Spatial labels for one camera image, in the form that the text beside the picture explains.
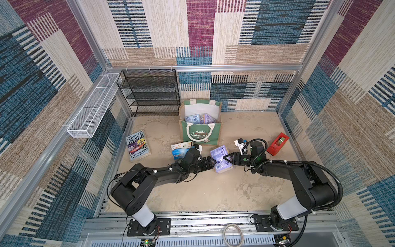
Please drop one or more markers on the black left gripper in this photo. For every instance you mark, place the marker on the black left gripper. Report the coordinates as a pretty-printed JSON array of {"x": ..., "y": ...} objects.
[{"x": 209, "y": 163}]

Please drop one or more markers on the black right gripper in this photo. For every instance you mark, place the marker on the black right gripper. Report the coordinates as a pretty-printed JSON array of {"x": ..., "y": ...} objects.
[{"x": 239, "y": 158}]

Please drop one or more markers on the purple tissue pack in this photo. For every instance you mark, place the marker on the purple tissue pack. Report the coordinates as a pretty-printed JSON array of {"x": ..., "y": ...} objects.
[
  {"x": 222, "y": 165},
  {"x": 207, "y": 119}
]

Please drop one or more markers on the blue wave tissue pack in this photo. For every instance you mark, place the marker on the blue wave tissue pack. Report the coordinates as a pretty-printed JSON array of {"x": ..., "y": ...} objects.
[{"x": 179, "y": 150}]

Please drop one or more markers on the light blue tissue pack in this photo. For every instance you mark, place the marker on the light blue tissue pack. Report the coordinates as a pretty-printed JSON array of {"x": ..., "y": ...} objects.
[{"x": 194, "y": 119}]

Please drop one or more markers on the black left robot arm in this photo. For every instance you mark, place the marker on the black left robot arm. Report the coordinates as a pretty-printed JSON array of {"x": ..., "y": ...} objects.
[{"x": 133, "y": 189}]

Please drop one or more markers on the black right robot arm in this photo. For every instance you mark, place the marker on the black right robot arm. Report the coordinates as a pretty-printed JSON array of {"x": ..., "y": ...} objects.
[{"x": 316, "y": 187}]

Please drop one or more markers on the green burlap Christmas canvas bag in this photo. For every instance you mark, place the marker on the green burlap Christmas canvas bag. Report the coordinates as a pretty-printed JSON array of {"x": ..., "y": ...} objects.
[{"x": 207, "y": 134}]

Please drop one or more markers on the red tape dispenser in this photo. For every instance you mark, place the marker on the red tape dispenser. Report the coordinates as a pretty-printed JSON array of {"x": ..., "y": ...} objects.
[{"x": 277, "y": 144}]

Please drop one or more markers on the colourful paperback book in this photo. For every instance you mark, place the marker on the colourful paperback book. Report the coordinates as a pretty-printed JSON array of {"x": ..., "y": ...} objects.
[{"x": 137, "y": 145}]

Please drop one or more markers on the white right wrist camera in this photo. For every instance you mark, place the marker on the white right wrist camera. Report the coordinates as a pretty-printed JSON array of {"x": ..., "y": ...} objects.
[{"x": 240, "y": 143}]

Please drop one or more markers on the black wire mesh shelf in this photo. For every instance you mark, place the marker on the black wire mesh shelf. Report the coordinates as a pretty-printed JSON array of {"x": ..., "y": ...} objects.
[{"x": 151, "y": 92}]

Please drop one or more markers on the white wire mesh basket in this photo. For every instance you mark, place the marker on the white wire mesh basket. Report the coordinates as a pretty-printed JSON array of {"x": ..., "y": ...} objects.
[{"x": 85, "y": 124}]

